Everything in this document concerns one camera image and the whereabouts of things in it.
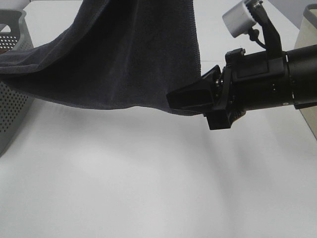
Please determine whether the grey perforated plastic basket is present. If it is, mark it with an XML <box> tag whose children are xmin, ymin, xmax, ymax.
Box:
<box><xmin>0</xmin><ymin>9</ymin><xmax>35</xmax><ymax>157</ymax></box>

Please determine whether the beige fabric storage bin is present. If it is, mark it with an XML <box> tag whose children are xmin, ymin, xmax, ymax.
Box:
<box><xmin>295</xmin><ymin>3</ymin><xmax>317</xmax><ymax>136</ymax></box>

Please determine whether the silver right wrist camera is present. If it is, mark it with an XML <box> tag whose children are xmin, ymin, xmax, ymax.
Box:
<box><xmin>222</xmin><ymin>0</ymin><xmax>262</xmax><ymax>38</ymax></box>

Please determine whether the dark grey towel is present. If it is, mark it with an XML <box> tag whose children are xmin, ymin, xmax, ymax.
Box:
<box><xmin>0</xmin><ymin>0</ymin><xmax>201</xmax><ymax>116</ymax></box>

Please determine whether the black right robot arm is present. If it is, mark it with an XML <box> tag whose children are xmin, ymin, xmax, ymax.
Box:
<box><xmin>166</xmin><ymin>45</ymin><xmax>317</xmax><ymax>130</ymax></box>

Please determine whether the black right camera cable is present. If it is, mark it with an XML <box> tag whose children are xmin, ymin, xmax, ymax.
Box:
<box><xmin>249</xmin><ymin>27</ymin><xmax>269</xmax><ymax>52</ymax></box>

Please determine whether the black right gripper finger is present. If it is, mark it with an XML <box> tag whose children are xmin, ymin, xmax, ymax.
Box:
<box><xmin>166</xmin><ymin>65</ymin><xmax>221</xmax><ymax>114</ymax></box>

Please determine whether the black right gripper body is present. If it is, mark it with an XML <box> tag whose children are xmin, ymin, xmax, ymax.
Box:
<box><xmin>204</xmin><ymin>49</ymin><xmax>294</xmax><ymax>130</ymax></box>

